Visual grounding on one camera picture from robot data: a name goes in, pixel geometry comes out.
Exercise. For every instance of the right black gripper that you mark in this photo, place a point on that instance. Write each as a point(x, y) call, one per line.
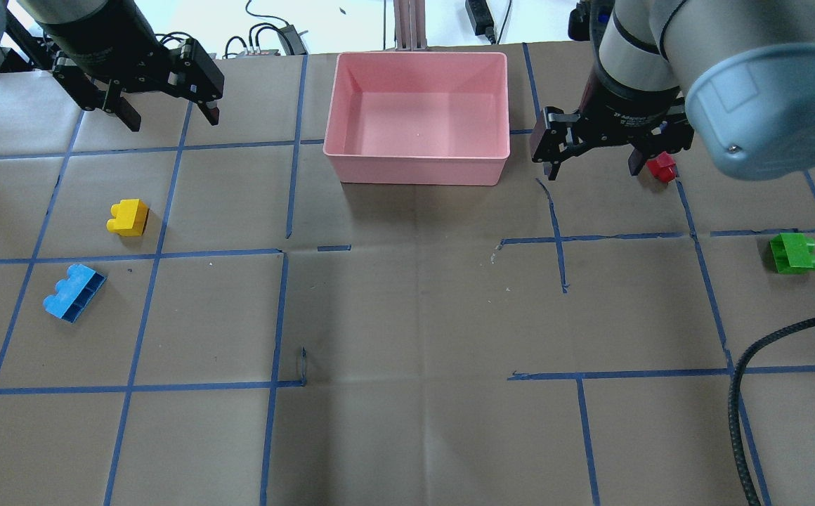
point(624, 107)

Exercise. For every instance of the pink plastic box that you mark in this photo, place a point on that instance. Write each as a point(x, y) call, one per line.
point(419, 118)

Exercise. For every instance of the black usb hub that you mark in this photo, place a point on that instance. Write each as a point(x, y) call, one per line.
point(291, 41)

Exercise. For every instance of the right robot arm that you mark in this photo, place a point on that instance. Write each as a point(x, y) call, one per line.
point(740, 75)

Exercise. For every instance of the red toy block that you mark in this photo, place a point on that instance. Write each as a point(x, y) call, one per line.
point(663, 167)

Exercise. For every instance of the aluminium frame post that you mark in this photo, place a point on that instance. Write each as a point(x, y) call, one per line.
point(410, 25)

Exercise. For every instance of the blue toy block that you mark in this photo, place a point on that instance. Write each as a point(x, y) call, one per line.
point(73, 293)

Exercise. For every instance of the yellow toy block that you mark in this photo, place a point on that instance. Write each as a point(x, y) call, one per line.
point(128, 218)

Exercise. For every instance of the black power adapter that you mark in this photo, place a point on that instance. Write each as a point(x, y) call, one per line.
point(481, 19)

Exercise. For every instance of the green toy block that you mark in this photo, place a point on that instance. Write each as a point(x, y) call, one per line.
point(793, 253)

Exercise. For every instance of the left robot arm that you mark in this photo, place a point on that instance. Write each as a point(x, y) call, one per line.
point(99, 51)

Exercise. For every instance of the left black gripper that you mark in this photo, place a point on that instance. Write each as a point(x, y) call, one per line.
point(102, 50)

